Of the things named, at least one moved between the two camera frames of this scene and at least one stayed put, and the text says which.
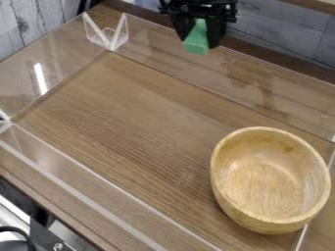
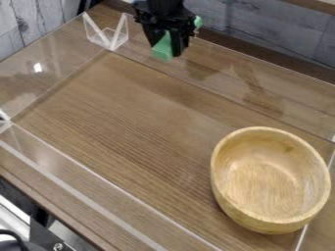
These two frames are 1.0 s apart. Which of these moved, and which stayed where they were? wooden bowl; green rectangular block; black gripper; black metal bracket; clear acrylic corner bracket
Moved: green rectangular block; black gripper
Stayed: wooden bowl; black metal bracket; clear acrylic corner bracket
